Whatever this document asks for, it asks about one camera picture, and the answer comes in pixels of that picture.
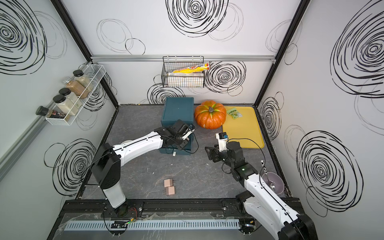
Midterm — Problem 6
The teal drawer cabinet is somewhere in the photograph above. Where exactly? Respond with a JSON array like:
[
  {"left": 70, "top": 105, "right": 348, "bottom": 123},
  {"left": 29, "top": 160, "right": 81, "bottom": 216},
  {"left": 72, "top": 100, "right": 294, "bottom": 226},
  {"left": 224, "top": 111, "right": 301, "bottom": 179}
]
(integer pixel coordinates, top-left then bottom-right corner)
[{"left": 159, "top": 97, "right": 194, "bottom": 156}]

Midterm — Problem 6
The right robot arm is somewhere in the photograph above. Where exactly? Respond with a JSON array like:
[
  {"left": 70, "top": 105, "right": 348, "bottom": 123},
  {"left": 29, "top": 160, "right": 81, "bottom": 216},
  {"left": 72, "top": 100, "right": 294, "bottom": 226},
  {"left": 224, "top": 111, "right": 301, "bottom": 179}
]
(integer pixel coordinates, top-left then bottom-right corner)
[{"left": 205, "top": 142, "right": 318, "bottom": 240}]

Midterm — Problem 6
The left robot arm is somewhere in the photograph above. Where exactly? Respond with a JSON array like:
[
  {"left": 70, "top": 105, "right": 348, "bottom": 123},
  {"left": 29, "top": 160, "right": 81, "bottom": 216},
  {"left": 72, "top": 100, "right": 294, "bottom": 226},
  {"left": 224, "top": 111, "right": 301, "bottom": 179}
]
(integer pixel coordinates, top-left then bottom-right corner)
[{"left": 90, "top": 120, "right": 196, "bottom": 209}]

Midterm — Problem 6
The yellow tray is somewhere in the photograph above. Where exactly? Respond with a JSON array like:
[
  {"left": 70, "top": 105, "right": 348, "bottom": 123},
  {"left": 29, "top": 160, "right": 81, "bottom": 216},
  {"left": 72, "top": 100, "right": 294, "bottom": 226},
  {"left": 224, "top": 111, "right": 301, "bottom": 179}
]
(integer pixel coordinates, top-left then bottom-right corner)
[{"left": 223, "top": 106, "right": 265, "bottom": 149}]

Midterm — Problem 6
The orange pumpkin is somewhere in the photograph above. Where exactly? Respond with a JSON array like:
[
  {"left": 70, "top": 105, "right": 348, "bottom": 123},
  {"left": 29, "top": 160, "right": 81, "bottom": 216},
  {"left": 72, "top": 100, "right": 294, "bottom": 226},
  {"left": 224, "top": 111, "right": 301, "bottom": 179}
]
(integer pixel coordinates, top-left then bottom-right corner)
[{"left": 194, "top": 100, "right": 227, "bottom": 130}]

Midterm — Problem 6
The green snack packet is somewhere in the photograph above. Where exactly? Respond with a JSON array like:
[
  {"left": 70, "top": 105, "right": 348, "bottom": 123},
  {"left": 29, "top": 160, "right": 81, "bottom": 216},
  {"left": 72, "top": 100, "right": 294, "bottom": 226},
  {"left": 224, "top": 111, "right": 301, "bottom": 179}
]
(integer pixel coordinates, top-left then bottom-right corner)
[{"left": 227, "top": 108, "right": 243, "bottom": 120}]

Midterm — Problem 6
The white bowl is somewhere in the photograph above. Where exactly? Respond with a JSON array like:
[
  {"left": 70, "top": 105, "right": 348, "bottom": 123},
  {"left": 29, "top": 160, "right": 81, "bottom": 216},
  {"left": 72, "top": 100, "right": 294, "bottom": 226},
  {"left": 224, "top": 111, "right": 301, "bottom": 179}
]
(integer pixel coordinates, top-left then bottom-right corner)
[{"left": 121, "top": 140, "right": 133, "bottom": 145}]

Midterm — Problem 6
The metal spoon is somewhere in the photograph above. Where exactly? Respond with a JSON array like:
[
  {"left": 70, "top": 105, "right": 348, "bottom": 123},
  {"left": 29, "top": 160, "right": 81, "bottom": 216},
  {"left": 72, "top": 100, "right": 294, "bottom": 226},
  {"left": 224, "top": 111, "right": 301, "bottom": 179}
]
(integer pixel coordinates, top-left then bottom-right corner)
[{"left": 261, "top": 160, "right": 276, "bottom": 192}]

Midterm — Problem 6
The purple bowl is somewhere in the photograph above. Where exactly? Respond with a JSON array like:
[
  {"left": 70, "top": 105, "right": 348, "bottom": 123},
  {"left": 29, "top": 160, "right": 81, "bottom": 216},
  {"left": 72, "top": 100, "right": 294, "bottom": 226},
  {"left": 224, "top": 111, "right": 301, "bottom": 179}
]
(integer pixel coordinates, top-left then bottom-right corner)
[{"left": 262, "top": 172, "right": 285, "bottom": 195}]

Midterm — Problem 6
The yellow snack tube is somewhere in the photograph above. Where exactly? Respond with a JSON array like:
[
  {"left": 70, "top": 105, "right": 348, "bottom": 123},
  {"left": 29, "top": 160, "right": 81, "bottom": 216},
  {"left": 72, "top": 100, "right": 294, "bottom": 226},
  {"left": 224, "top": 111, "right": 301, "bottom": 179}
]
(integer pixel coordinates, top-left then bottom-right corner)
[{"left": 172, "top": 63, "right": 210, "bottom": 74}]

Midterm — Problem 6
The spice jar white powder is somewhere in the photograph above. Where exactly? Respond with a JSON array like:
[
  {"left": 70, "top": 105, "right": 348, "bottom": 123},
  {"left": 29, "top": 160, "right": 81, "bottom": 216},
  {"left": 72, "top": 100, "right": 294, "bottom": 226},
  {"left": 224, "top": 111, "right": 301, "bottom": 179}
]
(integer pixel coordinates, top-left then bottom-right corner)
[{"left": 59, "top": 88, "right": 82, "bottom": 109}]

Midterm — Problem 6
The spice jar brown powder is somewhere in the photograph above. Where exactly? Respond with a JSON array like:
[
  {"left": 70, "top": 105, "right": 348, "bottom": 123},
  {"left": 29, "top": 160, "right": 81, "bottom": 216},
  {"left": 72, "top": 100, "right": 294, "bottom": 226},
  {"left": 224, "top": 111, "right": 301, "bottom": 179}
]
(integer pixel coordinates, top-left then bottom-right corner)
[{"left": 63, "top": 70, "right": 93, "bottom": 99}]

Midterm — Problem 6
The spice jar cream powder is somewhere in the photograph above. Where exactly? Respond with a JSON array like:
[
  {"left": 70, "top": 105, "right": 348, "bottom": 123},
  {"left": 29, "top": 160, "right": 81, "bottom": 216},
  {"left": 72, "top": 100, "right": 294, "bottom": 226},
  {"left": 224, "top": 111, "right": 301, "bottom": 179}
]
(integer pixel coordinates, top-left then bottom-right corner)
[{"left": 53, "top": 94, "right": 79, "bottom": 116}]

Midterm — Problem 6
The small dark spice bottle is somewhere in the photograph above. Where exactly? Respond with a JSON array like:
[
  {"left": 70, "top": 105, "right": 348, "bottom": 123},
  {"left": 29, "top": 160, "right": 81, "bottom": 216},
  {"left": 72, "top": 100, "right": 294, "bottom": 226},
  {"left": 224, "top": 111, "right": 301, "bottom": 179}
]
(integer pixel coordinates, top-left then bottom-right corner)
[{"left": 36, "top": 106, "right": 66, "bottom": 119}]

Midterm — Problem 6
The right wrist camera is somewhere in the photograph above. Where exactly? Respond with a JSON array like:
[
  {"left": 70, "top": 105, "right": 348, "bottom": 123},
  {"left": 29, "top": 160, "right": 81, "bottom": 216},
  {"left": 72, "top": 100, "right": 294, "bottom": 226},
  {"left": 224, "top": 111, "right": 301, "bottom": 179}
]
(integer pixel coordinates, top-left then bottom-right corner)
[{"left": 216, "top": 132, "right": 228, "bottom": 152}]

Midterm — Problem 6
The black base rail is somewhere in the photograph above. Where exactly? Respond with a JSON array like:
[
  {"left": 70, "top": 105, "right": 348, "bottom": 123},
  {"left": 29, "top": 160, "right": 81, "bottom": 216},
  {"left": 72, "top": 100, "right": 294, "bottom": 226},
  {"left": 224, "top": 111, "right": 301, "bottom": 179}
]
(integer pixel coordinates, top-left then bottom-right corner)
[{"left": 60, "top": 198, "right": 251, "bottom": 219}]

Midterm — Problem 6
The black wire wall basket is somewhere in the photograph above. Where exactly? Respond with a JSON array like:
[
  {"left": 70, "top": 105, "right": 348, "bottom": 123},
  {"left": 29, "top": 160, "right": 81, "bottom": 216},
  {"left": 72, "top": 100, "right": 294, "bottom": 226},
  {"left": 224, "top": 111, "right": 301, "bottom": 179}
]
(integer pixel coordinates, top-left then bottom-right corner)
[{"left": 161, "top": 56, "right": 206, "bottom": 89}]

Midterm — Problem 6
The grey cable duct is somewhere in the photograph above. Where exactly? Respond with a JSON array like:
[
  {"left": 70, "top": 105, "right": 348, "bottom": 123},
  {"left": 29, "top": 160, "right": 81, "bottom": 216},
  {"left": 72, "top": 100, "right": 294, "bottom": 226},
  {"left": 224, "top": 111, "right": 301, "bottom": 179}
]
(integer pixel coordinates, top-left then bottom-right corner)
[{"left": 64, "top": 219, "right": 241, "bottom": 232}]

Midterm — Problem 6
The clear wall spice shelf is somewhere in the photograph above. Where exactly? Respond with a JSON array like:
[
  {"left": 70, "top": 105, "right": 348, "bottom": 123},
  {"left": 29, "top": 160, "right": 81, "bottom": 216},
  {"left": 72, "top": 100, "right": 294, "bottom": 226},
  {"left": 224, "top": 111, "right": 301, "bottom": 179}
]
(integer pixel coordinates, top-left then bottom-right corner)
[{"left": 43, "top": 64, "right": 109, "bottom": 131}]

